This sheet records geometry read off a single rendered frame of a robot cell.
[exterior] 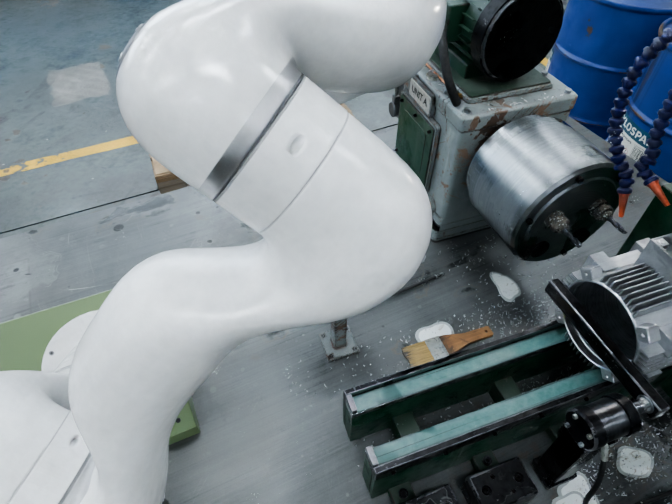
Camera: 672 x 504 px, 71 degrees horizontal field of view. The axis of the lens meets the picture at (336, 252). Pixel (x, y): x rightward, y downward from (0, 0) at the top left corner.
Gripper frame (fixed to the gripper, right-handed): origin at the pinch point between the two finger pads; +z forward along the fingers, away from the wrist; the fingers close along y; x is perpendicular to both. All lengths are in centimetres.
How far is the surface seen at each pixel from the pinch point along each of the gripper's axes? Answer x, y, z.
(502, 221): 1.3, 34.5, 5.7
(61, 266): 49, -57, 7
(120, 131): 258, -62, -13
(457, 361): -9.8, 16.6, 25.3
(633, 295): -24.9, 38.7, 12.0
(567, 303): -16.3, 34.4, 16.0
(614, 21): 115, 176, -28
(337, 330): 6.0, -0.7, 21.5
